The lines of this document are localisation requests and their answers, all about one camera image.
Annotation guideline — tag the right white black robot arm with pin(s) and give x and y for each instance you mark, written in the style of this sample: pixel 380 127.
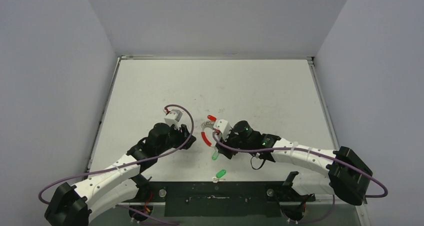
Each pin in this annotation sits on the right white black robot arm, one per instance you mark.
pixel 332 172

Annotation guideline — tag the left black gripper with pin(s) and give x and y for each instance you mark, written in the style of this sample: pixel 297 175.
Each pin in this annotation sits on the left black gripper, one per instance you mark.
pixel 182 133

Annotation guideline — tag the silver keyring with red grip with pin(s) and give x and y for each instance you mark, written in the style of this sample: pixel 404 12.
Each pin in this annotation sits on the silver keyring with red grip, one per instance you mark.
pixel 205 126

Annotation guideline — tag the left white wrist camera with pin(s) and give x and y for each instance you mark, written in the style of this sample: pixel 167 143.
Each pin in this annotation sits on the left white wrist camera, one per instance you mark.
pixel 172 118

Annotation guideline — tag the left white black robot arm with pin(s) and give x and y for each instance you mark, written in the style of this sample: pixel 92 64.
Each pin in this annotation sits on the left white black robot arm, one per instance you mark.
pixel 80 203

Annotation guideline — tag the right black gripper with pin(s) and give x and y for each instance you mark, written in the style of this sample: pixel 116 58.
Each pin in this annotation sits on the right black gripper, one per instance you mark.
pixel 221 148

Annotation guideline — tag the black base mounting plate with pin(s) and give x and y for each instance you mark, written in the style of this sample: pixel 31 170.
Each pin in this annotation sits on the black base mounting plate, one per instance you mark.
pixel 222 199

